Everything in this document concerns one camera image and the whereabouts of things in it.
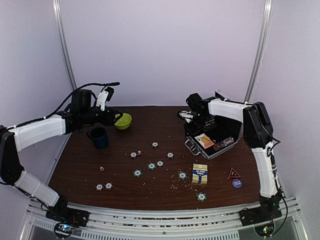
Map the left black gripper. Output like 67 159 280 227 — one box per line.
80 105 123 127

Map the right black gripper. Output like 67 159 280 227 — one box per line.
183 112 209 136

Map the aluminium poker case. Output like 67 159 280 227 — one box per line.
183 88 244 161

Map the yellow blue card box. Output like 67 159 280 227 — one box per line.
191 163 208 184

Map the green poker chip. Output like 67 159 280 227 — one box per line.
196 192 207 202
147 162 157 171
178 171 188 180
133 169 143 178

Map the red triangle dealer marker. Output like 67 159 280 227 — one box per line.
227 167 241 179

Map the purple round button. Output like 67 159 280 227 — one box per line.
232 178 243 189

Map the green poker chip front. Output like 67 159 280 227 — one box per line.
196 192 207 202

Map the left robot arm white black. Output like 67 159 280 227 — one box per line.
0 82 123 222

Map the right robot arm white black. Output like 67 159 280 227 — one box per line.
178 93 283 226

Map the dark blue mug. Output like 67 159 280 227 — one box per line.
86 127 109 150

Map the card deck in case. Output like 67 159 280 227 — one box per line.
195 133 216 149

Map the green bowl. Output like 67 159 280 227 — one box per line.
114 113 132 130

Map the chip row in case right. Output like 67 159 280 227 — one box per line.
213 136 235 152

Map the red chip by dice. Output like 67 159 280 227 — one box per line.
130 151 138 159

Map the red chip next to green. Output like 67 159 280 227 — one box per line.
156 160 165 168

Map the red chip front left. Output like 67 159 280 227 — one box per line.
95 183 104 192

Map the red chip front right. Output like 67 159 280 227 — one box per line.
104 182 113 190

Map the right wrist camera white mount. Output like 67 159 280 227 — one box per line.
177 110 194 123

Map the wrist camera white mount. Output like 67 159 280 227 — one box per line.
95 86 115 112
177 110 194 123

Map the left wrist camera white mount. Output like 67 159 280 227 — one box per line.
95 86 115 112

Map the right aluminium frame post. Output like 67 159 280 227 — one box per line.
244 0 274 103

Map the aluminium frame post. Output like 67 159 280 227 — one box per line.
52 0 77 90
244 0 274 103

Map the left aluminium frame post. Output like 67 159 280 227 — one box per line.
52 0 77 90

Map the front aluminium rail base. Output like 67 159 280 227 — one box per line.
17 197 311 240

